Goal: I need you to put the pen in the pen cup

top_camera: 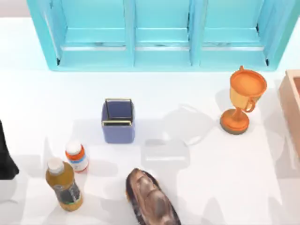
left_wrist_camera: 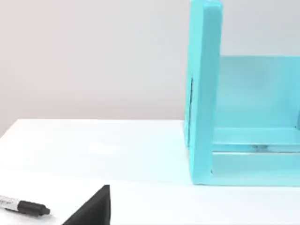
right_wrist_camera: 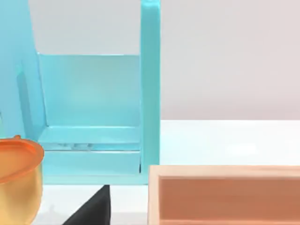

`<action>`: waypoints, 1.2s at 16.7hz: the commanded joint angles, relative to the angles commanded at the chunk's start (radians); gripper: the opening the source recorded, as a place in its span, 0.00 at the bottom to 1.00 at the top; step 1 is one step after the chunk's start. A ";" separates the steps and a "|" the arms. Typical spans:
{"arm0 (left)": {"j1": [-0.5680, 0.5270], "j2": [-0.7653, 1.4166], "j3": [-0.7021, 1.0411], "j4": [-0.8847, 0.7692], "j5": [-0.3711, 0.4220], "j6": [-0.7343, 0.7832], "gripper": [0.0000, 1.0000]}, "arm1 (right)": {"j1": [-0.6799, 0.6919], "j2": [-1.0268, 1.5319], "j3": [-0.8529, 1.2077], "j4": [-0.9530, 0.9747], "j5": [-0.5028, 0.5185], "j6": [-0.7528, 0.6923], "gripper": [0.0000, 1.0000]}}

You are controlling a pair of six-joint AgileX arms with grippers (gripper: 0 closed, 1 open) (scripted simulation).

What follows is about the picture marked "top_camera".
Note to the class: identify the salmon-coloured box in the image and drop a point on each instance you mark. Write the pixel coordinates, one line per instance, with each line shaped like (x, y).
(289, 103)

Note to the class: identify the blue square cup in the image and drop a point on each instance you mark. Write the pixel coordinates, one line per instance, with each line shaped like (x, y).
(118, 131)

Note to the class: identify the orange trophy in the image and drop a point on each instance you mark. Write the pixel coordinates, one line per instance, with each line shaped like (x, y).
(243, 93)

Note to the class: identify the light blue rack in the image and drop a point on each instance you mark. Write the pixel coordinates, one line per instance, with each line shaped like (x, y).
(161, 56)

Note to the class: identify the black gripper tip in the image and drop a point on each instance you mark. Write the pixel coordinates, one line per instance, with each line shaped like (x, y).
(5, 157)

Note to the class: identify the orange and white bottle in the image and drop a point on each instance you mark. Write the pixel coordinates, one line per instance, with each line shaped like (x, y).
(78, 157)

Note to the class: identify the amber bottle with dark label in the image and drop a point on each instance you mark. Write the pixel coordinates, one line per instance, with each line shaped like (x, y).
(64, 185)

